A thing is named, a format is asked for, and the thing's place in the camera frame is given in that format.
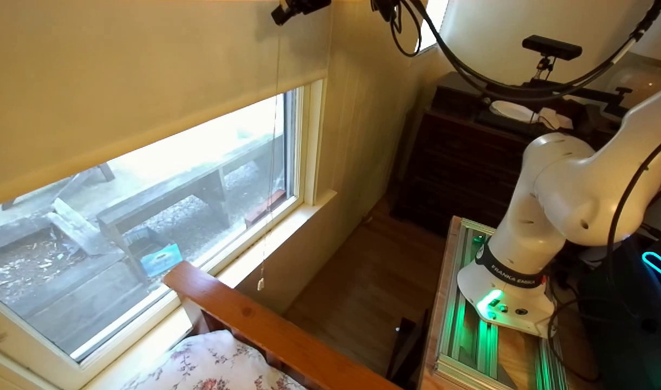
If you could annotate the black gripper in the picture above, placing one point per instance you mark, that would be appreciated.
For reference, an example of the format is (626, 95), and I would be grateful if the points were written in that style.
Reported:
(296, 7)

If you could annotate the cream roller blind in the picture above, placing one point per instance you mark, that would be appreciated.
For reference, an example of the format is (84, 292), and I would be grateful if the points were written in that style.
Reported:
(86, 81)

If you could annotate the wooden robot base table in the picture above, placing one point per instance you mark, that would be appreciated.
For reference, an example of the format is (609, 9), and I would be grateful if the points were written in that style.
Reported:
(462, 352)

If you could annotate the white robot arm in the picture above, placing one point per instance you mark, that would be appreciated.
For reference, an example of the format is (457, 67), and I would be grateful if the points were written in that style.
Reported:
(567, 192)

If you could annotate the dark wooden dresser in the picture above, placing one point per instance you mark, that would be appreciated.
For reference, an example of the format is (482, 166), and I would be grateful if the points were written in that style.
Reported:
(458, 159)

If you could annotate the white object on dresser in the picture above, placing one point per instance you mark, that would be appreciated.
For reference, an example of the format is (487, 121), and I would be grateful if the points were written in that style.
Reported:
(526, 116)

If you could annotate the floral bedding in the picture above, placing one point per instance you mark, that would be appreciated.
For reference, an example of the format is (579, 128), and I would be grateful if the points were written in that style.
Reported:
(213, 360)

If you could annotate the black computer with neon light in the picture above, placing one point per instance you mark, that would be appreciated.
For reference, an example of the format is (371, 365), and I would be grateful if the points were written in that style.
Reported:
(620, 309)

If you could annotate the black camera on stand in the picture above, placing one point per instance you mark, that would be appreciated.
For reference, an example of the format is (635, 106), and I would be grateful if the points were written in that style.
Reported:
(550, 51)

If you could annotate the wooden bed frame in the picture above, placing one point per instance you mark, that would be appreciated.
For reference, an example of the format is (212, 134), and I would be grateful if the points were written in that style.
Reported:
(216, 306)

